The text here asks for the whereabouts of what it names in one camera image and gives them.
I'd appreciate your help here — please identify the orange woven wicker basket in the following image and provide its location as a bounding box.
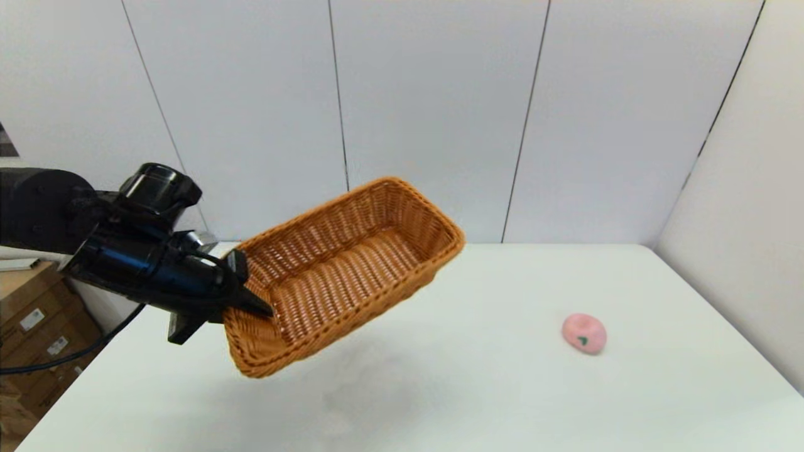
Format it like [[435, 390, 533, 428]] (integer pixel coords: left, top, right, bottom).
[[223, 176, 467, 379]]

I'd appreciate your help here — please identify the pink toy peach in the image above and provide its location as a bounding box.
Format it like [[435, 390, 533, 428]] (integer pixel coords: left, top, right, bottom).
[[561, 313, 608, 356]]

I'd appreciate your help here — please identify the brown cardboard box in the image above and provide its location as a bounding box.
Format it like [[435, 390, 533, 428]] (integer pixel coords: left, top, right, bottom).
[[0, 314, 106, 402], [0, 361, 95, 440], [0, 261, 68, 327], [0, 281, 89, 362]]

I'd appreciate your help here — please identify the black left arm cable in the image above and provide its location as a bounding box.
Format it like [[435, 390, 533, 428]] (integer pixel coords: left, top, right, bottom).
[[0, 303, 146, 376]]

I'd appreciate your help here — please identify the dark grey wall fixture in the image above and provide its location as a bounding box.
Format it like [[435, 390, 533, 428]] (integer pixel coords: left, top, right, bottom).
[[0, 121, 21, 159]]

